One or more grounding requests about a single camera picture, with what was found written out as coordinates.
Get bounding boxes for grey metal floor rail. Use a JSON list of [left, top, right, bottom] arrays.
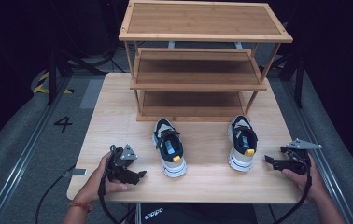
[[280, 78, 353, 224], [0, 76, 71, 224]]

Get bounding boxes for navy and beige sneaker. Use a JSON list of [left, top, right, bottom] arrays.
[[151, 118, 189, 179], [226, 114, 259, 174]]

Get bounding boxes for black cable with metal bracket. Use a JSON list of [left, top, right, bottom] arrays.
[[34, 164, 88, 224]]

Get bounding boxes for person's right hand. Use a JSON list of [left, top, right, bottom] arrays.
[[281, 155, 326, 203]]

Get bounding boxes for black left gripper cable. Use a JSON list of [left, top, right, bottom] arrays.
[[97, 145, 136, 224]]

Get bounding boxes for person's black shorts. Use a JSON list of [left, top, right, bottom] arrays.
[[134, 202, 259, 224]]

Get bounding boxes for yellow and black floor tape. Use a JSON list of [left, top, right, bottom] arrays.
[[32, 71, 75, 95]]

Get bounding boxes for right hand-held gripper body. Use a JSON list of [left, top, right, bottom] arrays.
[[278, 138, 323, 176]]

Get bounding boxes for three-tier wooden shoe rack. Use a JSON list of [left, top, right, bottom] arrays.
[[118, 0, 294, 123]]

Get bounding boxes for red string bracelet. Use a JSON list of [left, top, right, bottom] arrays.
[[68, 201, 93, 214]]

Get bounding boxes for person's left hand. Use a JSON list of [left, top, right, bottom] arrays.
[[74, 151, 129, 205]]

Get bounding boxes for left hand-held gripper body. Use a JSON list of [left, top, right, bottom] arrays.
[[105, 143, 139, 184]]

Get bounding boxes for black metal stand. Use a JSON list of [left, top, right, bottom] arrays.
[[46, 46, 107, 106], [271, 52, 306, 109]]

